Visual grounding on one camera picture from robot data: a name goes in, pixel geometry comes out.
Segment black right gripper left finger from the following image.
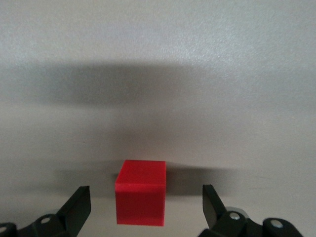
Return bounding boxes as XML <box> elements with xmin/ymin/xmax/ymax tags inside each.
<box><xmin>0</xmin><ymin>186</ymin><xmax>92</xmax><ymax>237</ymax></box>

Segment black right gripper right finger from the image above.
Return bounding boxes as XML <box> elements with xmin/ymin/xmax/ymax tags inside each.
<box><xmin>199</xmin><ymin>184</ymin><xmax>305</xmax><ymax>237</ymax></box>

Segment red cube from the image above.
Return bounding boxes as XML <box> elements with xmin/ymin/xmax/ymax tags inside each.
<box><xmin>115</xmin><ymin>159</ymin><xmax>166</xmax><ymax>227</ymax></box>

